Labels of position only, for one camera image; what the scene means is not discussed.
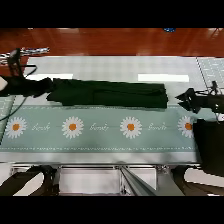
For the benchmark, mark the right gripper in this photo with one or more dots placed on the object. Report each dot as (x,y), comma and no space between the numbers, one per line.
(200,100)

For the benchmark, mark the dark green shirt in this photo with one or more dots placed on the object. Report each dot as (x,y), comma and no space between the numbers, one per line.
(110,93)

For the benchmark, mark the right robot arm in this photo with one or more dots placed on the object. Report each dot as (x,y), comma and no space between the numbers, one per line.
(210,146)

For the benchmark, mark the silver frame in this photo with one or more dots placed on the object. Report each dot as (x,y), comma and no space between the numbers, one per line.
(133,180)

